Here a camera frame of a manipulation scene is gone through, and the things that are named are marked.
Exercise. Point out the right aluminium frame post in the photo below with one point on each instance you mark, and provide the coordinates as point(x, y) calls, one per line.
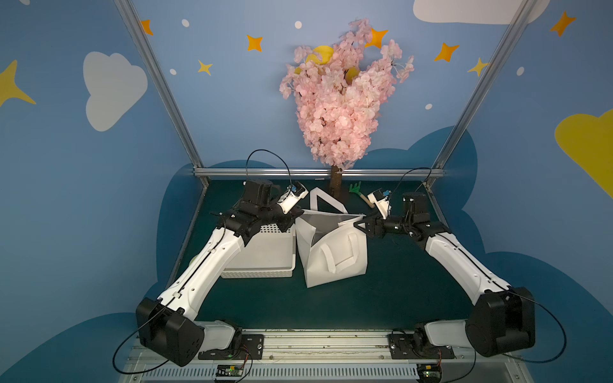
point(509, 40)

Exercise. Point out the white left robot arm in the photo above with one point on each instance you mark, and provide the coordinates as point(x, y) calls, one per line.
point(166, 325)

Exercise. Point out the brown artificial tree trunk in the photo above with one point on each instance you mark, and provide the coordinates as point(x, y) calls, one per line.
point(336, 179)

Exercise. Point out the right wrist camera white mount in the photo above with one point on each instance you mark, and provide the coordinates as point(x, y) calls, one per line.
point(381, 200)

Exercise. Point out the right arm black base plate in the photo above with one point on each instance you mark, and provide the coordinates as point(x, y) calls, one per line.
point(416, 346)

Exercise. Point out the right small circuit board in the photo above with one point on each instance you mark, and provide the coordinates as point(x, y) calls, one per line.
point(429, 373)

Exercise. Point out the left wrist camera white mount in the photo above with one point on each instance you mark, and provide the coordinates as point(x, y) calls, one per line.
point(294, 194)

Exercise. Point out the aluminium frame post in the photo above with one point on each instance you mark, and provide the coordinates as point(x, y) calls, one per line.
point(509, 40)
point(131, 20)

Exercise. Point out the front aluminium mounting rail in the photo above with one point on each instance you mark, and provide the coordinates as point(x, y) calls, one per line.
point(324, 356)

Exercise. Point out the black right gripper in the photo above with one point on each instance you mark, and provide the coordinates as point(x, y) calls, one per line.
point(376, 227)

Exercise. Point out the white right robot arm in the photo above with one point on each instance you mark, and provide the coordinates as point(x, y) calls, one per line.
point(503, 317)

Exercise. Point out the horizontal aluminium frame rail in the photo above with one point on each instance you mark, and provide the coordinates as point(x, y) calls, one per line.
point(319, 173)

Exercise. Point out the left aluminium frame post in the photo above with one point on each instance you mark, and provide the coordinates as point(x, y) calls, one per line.
point(131, 20)

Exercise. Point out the white perforated plastic basket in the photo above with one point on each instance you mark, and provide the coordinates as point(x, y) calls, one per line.
point(269, 254)

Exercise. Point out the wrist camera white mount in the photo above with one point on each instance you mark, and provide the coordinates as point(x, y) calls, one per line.
point(294, 194)
point(381, 200)

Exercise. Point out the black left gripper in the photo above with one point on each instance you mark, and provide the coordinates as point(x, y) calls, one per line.
point(276, 215)

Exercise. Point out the pink blossom artificial tree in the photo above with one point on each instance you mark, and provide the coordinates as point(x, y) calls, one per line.
point(339, 92)

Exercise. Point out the small circuit board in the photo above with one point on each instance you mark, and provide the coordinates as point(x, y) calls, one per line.
point(429, 373)
point(229, 371)

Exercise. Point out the white insulated delivery bag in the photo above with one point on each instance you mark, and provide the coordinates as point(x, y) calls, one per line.
point(330, 247)

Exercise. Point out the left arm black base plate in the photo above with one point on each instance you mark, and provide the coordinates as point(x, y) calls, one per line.
point(241, 346)

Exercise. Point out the green toy rake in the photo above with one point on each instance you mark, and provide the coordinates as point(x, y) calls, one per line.
point(356, 189)

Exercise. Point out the left small circuit board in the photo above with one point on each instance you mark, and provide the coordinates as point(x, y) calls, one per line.
point(229, 371)

